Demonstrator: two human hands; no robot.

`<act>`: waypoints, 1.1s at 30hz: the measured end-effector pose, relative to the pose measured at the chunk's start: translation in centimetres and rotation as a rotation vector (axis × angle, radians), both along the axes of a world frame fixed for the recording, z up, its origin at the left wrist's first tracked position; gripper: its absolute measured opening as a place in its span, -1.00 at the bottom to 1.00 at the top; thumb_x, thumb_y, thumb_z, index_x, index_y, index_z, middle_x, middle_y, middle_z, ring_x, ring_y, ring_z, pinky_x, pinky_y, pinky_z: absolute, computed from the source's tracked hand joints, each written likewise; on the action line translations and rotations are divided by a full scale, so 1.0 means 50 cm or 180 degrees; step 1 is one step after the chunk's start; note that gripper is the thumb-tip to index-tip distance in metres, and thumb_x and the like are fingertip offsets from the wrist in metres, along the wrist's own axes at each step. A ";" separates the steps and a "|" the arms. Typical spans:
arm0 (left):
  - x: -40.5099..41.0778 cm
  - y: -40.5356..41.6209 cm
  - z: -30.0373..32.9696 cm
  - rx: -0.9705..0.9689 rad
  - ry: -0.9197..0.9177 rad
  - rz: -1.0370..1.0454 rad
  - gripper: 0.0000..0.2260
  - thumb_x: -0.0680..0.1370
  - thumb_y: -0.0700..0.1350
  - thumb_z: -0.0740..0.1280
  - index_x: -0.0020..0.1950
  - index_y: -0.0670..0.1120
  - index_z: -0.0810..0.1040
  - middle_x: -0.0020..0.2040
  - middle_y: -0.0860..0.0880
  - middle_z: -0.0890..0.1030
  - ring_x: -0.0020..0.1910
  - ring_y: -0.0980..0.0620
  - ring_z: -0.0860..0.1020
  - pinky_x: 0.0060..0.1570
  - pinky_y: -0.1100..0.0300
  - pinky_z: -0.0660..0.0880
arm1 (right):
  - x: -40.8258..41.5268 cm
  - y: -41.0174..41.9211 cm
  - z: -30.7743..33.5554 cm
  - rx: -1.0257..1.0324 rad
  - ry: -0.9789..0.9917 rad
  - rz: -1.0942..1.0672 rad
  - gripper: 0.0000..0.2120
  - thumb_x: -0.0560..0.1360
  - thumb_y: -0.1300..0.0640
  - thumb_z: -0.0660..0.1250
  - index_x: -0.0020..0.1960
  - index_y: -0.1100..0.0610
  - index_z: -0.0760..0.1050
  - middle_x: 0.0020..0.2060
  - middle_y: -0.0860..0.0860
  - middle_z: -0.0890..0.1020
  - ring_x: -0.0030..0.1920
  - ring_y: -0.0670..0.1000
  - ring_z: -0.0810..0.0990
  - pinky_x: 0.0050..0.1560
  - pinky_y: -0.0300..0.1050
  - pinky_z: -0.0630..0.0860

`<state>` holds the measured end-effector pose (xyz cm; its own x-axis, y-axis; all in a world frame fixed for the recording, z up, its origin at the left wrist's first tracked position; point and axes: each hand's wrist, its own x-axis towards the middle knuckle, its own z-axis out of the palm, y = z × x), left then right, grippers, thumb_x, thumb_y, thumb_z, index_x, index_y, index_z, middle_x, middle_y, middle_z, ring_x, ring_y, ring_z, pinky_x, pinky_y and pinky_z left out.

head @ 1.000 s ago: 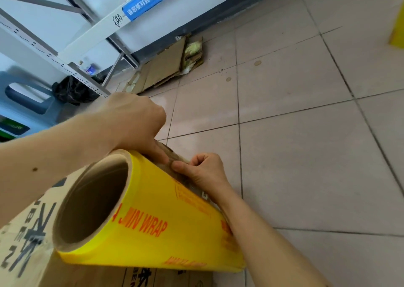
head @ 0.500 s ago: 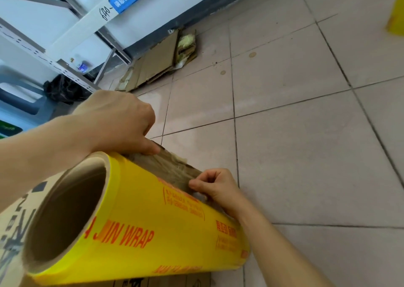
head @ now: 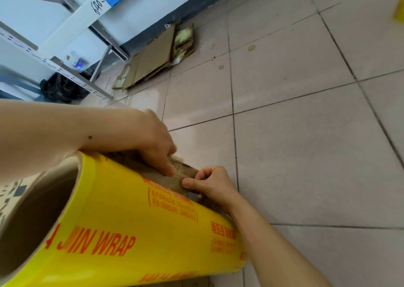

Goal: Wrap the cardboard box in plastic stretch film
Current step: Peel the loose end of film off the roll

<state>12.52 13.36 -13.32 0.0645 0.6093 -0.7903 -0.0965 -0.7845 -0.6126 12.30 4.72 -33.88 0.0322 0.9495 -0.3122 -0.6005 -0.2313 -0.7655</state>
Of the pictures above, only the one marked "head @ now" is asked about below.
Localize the person's left hand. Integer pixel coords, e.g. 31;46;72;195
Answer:
126;108;178;177

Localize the person's right hand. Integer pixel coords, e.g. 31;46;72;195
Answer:
181;165;242;214

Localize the yellow plastic wrap roll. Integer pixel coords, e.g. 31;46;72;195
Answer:
0;151;247;287
393;0;404;22

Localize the brown cardboard box red ribbon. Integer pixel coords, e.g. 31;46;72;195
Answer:
0;169;210;287

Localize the person's left forearm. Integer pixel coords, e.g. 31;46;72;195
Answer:
0;99;139;183

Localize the person's right forearm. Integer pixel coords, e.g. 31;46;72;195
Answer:
226;194;334;287

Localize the flattened brown cardboard pile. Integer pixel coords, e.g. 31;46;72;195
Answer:
112;23;196;91

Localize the black bag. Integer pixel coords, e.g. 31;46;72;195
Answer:
39;72;92;104

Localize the yellow-green crumpled wrapping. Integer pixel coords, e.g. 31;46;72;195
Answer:
174;28;194;49

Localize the clear plastic bottle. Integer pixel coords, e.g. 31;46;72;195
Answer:
72;50;88;72

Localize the white metal shelf rack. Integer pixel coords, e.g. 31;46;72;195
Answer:
0;0;130;101

